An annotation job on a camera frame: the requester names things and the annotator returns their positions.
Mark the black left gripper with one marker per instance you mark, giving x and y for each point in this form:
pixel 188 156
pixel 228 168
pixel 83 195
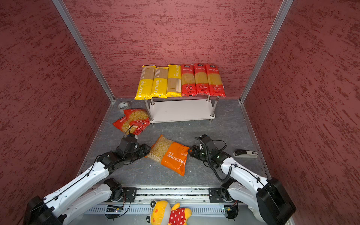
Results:
pixel 143 152

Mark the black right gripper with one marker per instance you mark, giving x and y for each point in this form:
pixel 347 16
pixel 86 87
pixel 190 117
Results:
pixel 195 151

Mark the orange macaroni bag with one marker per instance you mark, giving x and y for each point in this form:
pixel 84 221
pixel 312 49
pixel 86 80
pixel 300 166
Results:
pixel 170 154

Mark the red macaroni bag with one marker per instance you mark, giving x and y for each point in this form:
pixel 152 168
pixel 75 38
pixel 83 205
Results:
pixel 135 121

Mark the yellow spaghetti bag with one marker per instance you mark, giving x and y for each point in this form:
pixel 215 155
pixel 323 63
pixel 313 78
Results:
pixel 145 84
pixel 174 82
pixel 159 87

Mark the red spaghetti bag front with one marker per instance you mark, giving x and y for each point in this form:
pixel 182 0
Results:
pixel 214 81

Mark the red spaghetti bag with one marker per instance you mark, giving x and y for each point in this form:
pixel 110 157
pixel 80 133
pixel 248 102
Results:
pixel 188 84
pixel 201 79
pixel 214 81

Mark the red spaghetti bag back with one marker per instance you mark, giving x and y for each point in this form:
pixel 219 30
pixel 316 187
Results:
pixel 201 79

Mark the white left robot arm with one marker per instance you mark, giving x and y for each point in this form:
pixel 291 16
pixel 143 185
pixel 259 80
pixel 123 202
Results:
pixel 88 189

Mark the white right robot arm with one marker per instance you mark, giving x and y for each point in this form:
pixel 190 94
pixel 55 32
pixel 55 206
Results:
pixel 242 180

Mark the white two-tier shelf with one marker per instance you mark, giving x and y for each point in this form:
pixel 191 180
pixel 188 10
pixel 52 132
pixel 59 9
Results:
pixel 181 110

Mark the yellow plush toy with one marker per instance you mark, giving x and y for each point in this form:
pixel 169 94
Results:
pixel 164 214

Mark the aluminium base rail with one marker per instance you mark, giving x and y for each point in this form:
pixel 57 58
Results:
pixel 201 200

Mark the aluminium corner post left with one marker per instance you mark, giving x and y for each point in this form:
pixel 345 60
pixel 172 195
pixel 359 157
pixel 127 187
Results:
pixel 64 13

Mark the aluminium corner post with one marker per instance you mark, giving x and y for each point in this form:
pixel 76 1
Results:
pixel 279 19
pixel 64 13

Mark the aluminium corner post right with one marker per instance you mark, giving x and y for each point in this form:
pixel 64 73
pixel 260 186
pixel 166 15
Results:
pixel 279 19

